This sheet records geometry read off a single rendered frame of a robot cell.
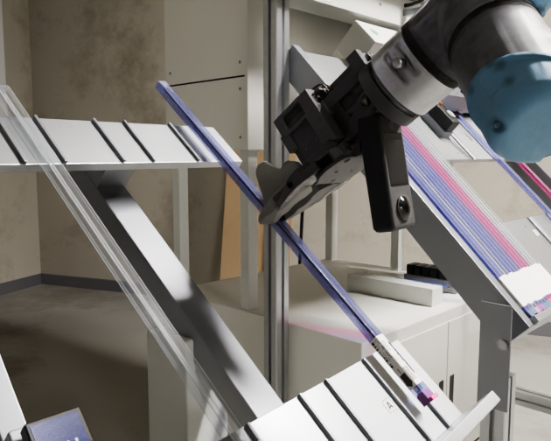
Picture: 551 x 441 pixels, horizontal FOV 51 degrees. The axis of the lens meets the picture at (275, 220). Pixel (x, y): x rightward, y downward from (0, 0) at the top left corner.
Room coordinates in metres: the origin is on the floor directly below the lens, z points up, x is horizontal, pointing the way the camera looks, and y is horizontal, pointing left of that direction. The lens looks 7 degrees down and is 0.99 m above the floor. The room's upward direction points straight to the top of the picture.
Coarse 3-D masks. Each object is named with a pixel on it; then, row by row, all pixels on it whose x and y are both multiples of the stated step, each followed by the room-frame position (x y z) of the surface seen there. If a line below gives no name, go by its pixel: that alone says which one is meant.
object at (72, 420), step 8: (64, 416) 0.39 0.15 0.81; (72, 416) 0.39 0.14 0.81; (40, 424) 0.37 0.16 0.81; (48, 424) 0.38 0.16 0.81; (56, 424) 0.38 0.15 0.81; (64, 424) 0.38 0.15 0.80; (72, 424) 0.38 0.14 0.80; (80, 424) 0.39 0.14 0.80; (32, 432) 0.37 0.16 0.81; (40, 432) 0.37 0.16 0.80; (48, 432) 0.37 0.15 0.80; (56, 432) 0.38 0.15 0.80; (64, 432) 0.38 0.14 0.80; (72, 432) 0.38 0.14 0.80; (80, 432) 0.38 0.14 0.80; (40, 440) 0.37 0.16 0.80; (48, 440) 0.37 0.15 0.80; (56, 440) 0.37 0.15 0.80; (64, 440) 0.37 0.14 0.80; (72, 440) 0.38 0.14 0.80; (80, 440) 0.38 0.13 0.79; (88, 440) 0.38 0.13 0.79
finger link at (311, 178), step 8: (328, 160) 0.58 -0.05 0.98; (304, 168) 0.58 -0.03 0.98; (312, 168) 0.57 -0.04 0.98; (320, 168) 0.57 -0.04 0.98; (296, 176) 0.58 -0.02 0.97; (304, 176) 0.57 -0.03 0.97; (312, 176) 0.58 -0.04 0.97; (288, 184) 0.59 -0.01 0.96; (296, 184) 0.58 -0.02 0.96; (304, 184) 0.58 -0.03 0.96; (312, 184) 0.60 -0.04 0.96; (280, 192) 0.61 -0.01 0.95; (288, 192) 0.59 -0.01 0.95; (296, 192) 0.59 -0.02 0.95; (280, 200) 0.60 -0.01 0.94; (288, 200) 0.60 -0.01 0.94
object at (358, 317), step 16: (160, 80) 0.77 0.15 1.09; (176, 96) 0.76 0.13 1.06; (176, 112) 0.75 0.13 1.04; (192, 128) 0.73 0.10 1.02; (208, 144) 0.71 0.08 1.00; (224, 160) 0.70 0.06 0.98; (240, 176) 0.68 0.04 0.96; (256, 192) 0.67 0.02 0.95; (272, 224) 0.65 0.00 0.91; (288, 224) 0.65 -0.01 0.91; (288, 240) 0.64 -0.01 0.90; (304, 256) 0.62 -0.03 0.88; (320, 272) 0.61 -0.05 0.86; (336, 288) 0.60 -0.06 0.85; (352, 304) 0.59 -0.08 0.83; (352, 320) 0.58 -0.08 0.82; (368, 320) 0.58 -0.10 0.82; (368, 336) 0.57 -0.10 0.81
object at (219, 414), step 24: (0, 96) 0.58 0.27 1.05; (24, 120) 0.56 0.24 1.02; (48, 144) 0.55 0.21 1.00; (48, 168) 0.53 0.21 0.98; (72, 192) 0.51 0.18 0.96; (96, 216) 0.50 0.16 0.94; (96, 240) 0.49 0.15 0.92; (120, 264) 0.47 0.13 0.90; (144, 288) 0.46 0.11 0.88; (144, 312) 0.45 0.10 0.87; (168, 336) 0.44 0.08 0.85; (192, 360) 0.43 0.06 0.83; (192, 384) 0.42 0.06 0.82; (216, 408) 0.40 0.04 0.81; (240, 432) 0.40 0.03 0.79
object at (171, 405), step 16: (160, 352) 0.57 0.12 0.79; (192, 352) 0.55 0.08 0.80; (160, 368) 0.57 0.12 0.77; (160, 384) 0.57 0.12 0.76; (176, 384) 0.55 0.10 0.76; (160, 400) 0.57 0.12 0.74; (176, 400) 0.55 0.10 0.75; (192, 400) 0.55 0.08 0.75; (160, 416) 0.57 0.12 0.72; (176, 416) 0.56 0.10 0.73; (192, 416) 0.55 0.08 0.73; (160, 432) 0.57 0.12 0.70; (176, 432) 0.56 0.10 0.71; (192, 432) 0.55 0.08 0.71; (208, 432) 0.57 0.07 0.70
